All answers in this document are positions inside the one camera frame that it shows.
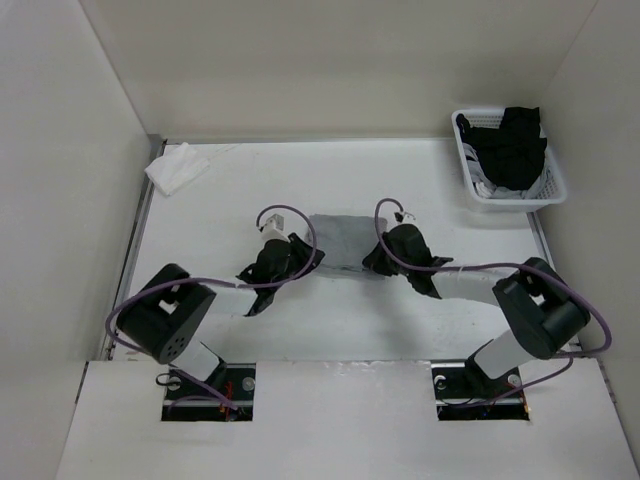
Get white plastic laundry basket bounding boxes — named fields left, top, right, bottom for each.
left=451, top=108, right=567, bottom=213

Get grey tank top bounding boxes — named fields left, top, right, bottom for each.
left=309, top=214, right=378, bottom=277

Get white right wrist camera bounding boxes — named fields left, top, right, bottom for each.
left=394, top=211, right=417, bottom=225

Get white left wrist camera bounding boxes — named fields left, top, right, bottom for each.
left=259, top=214, right=288, bottom=241

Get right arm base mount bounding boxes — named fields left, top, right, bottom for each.
left=431, top=362, right=529, bottom=421

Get folded white tank top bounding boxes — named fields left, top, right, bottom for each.
left=145, top=142, right=211, bottom=197

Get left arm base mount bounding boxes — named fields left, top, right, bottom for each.
left=155, top=363, right=257, bottom=423

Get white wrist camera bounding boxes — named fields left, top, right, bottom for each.
left=259, top=214, right=288, bottom=241
left=394, top=211, right=417, bottom=225

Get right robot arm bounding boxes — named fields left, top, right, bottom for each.
left=362, top=222, right=591, bottom=399

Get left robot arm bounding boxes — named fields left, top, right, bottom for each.
left=116, top=233, right=325, bottom=399

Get black tank top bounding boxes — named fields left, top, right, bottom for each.
left=455, top=107, right=547, bottom=191

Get white garment in basket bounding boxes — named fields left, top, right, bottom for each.
left=462, top=143, right=549, bottom=200

